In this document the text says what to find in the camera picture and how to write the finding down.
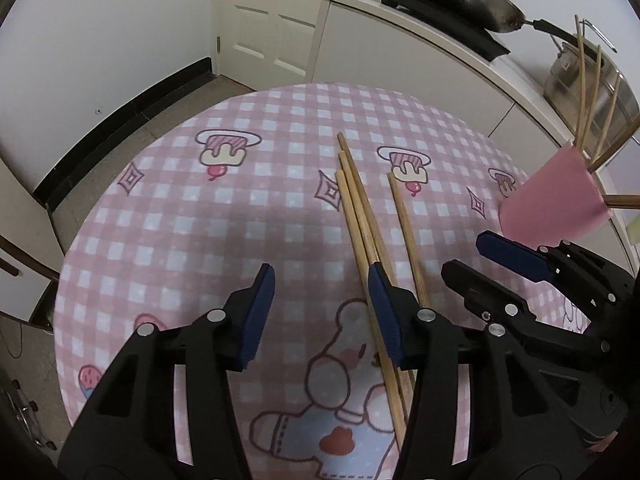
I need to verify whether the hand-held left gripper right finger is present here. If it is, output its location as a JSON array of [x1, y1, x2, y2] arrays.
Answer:
[[367, 261, 587, 480]]

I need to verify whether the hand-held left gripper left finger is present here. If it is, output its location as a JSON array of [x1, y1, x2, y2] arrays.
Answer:
[[59, 262, 277, 480]]

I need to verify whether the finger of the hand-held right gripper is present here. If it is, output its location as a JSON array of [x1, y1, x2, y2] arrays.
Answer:
[[475, 231, 636, 321], [441, 259, 613, 361]]

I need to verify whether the pink cylindrical cup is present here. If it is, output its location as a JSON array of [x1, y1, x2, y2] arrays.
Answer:
[[499, 144, 614, 244]]

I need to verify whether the pink checked cartoon tablecloth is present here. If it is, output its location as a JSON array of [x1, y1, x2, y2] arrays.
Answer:
[[52, 81, 626, 480]]

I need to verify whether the stainless steel steamer pot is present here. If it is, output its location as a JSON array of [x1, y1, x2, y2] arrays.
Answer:
[[543, 19, 640, 137]]

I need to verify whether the white counter cabinet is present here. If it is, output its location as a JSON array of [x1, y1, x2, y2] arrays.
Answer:
[[309, 0, 640, 243]]

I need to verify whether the black induction cooktop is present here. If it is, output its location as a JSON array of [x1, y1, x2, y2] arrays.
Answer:
[[375, 0, 511, 59]]

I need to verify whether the cream panelled door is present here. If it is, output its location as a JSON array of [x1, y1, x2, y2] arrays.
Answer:
[[210, 0, 347, 86]]

